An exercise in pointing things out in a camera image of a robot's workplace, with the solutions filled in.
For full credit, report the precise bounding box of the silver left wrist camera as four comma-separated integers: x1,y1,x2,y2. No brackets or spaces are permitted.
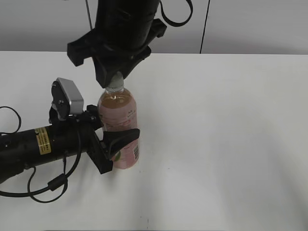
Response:
51,77,84,121

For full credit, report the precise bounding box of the white bottle cap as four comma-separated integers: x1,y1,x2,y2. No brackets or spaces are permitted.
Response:
107,71,124,89

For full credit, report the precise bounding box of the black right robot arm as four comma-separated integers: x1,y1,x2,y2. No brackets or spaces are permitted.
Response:
67,0,167,88

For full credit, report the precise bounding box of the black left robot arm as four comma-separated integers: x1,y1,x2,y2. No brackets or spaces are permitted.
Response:
0,105,140,182

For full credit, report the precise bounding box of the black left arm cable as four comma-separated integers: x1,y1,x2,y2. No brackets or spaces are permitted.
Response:
0,105,82,204

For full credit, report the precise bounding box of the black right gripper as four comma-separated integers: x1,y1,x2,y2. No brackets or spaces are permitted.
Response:
66,19,167,88

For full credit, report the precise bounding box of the pink oolong tea bottle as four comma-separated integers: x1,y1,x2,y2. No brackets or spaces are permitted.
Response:
98,87,139,169

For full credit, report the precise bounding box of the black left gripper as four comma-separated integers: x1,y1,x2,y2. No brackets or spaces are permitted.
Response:
49,104,140,174

